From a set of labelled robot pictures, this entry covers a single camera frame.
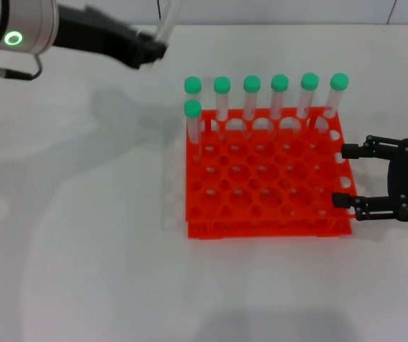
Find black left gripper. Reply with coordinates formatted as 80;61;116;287
51;4;168;71

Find clear test tube green cap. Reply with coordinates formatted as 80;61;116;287
213;76;232;124
270;73;290;121
184;76;203;104
300;72;320;120
184;100;203;163
323;72;350;120
153;0;183;43
243;74;262;122

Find orange plastic test tube rack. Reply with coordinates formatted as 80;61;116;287
184;105;362;240

